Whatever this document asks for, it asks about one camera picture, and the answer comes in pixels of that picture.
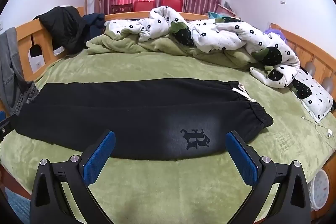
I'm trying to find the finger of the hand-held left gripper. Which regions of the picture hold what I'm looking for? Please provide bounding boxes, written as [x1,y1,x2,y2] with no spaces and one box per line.
[0,110,18,140]

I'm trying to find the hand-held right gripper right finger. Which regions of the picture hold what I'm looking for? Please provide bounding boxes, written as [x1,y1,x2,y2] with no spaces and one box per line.
[225,131,319,224]

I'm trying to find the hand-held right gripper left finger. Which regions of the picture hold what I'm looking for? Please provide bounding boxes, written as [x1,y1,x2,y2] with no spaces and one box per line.
[29,130,116,224]

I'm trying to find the black pants with printed emblem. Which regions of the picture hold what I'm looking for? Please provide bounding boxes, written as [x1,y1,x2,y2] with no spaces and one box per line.
[14,78,274,161]

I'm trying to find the grey jeans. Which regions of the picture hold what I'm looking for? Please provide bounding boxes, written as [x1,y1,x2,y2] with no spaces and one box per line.
[0,27,40,115]

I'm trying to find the green fleece bedsheet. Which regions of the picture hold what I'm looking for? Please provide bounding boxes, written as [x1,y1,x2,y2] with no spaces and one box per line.
[0,49,336,224]

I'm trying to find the black hanging object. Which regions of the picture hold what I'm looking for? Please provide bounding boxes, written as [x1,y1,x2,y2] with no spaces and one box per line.
[29,44,42,58]

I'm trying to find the white plastic basket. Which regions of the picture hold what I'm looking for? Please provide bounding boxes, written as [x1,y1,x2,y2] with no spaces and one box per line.
[310,168,330,210]

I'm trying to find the white floral pillow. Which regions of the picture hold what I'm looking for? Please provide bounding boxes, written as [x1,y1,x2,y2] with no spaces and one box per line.
[289,69,336,122]

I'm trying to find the black jacket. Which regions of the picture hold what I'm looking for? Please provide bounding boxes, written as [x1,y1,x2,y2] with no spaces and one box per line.
[33,6,91,55]

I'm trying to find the white floral green-backed quilt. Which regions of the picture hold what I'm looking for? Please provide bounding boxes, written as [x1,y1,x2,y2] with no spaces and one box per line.
[87,6,301,89]

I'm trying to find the purple cloth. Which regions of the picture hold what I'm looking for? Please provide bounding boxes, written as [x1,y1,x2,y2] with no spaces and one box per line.
[264,28,285,42]

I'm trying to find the navy garment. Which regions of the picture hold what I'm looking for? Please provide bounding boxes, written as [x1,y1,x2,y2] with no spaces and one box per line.
[83,13,106,37]

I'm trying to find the dark wooden chair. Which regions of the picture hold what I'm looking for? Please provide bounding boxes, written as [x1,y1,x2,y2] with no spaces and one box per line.
[110,3,133,14]

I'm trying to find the wooden coat rack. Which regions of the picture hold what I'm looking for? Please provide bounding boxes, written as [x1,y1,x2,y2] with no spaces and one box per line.
[84,0,103,16]

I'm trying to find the red chair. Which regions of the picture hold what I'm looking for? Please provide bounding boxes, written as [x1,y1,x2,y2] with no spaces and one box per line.
[134,0,157,12]
[161,0,183,12]

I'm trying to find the wooden bed frame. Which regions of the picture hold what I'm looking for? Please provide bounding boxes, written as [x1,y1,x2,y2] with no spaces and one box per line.
[0,5,336,199]

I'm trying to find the white charging cable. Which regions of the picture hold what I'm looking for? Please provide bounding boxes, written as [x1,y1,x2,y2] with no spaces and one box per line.
[302,115,336,147]

